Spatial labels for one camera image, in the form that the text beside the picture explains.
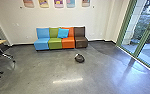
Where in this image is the brown sofa seat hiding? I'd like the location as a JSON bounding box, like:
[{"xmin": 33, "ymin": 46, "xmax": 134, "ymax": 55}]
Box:
[{"xmin": 73, "ymin": 26, "xmax": 89, "ymax": 49}]

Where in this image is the green sofa seat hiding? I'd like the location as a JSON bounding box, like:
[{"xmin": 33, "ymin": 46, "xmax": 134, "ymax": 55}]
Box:
[{"xmin": 48, "ymin": 27, "xmax": 63, "ymax": 50}]

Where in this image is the wooden table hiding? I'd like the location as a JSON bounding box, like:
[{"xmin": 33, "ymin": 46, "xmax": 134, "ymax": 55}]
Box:
[{"xmin": 0, "ymin": 39, "xmax": 9, "ymax": 47}]

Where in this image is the light blue cushion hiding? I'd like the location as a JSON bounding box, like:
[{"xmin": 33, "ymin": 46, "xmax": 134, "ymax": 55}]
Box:
[{"xmin": 57, "ymin": 27, "xmax": 70, "ymax": 39}]

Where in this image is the black trash bag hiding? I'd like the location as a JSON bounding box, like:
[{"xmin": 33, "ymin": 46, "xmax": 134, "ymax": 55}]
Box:
[{"xmin": 74, "ymin": 53, "xmax": 86, "ymax": 64}]

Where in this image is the beige wall art panel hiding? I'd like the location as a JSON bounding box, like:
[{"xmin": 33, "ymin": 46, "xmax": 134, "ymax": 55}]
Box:
[{"xmin": 81, "ymin": 0, "xmax": 91, "ymax": 8}]

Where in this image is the blue sofa seat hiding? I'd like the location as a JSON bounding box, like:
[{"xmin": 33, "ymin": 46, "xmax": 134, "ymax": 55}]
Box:
[{"xmin": 33, "ymin": 27, "xmax": 51, "ymax": 52}]

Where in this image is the yellow wall art panel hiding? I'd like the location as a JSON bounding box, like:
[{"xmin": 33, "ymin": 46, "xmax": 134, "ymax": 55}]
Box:
[{"xmin": 38, "ymin": 0, "xmax": 50, "ymax": 8}]

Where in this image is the salmon wall art panel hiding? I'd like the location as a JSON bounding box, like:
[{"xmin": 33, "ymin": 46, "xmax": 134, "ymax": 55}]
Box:
[{"xmin": 22, "ymin": 0, "xmax": 35, "ymax": 8}]

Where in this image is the orange sofa seat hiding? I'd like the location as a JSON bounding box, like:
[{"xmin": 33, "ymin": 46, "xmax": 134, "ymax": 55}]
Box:
[{"xmin": 60, "ymin": 26, "xmax": 76, "ymax": 50}]

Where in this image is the pink purple wall art panel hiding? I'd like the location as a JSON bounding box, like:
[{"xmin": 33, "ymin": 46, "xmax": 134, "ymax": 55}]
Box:
[{"xmin": 53, "ymin": 0, "xmax": 65, "ymax": 9}]

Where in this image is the white outdoor pillar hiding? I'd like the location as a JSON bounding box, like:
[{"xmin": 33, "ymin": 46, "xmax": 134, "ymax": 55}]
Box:
[{"xmin": 122, "ymin": 0, "xmax": 149, "ymax": 46}]

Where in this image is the green framed glass door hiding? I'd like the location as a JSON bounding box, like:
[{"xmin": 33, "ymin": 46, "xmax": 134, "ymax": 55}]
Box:
[{"xmin": 115, "ymin": 0, "xmax": 150, "ymax": 75}]

